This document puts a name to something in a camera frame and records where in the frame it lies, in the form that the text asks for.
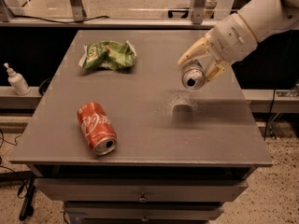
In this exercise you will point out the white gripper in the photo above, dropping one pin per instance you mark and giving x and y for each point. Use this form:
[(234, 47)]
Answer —
[(234, 38)]

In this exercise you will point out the silver blue redbull can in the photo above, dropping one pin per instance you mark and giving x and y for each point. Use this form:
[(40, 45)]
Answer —
[(193, 76)]

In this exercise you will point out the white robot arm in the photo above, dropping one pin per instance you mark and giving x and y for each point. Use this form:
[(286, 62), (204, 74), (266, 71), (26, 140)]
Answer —
[(264, 18)]

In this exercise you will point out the red coca-cola can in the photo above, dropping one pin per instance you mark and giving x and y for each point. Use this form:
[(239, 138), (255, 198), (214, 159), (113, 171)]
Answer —
[(97, 129)]

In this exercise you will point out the green crumpled chip bag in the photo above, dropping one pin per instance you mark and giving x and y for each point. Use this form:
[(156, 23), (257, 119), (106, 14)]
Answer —
[(111, 55)]

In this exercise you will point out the grey drawer cabinet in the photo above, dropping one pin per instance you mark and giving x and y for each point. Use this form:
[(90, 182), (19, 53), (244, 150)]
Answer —
[(189, 152)]

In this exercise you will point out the upper drawer knob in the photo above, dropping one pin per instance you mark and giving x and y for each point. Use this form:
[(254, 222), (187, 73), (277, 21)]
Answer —
[(142, 198)]

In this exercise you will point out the drawer knob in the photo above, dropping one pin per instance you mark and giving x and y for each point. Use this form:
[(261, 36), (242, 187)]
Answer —
[(142, 198), (144, 219)]

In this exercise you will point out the lower drawer knob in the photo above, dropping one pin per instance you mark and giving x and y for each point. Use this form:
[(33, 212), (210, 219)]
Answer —
[(144, 219)]

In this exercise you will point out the white pump bottle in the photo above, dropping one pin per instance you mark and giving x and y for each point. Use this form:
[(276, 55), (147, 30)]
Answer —
[(17, 81)]

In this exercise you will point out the black floor stand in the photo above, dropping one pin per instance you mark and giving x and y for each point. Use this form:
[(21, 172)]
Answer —
[(27, 209)]

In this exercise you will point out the metal frame post right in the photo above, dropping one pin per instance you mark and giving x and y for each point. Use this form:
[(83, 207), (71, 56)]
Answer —
[(198, 8)]

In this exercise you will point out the metal frame post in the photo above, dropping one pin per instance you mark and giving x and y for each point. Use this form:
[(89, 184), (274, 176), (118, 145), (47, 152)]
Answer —
[(78, 10), (198, 8)]

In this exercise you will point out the metal frame post left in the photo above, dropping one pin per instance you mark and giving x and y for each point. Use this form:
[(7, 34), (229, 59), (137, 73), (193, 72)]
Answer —
[(78, 10)]

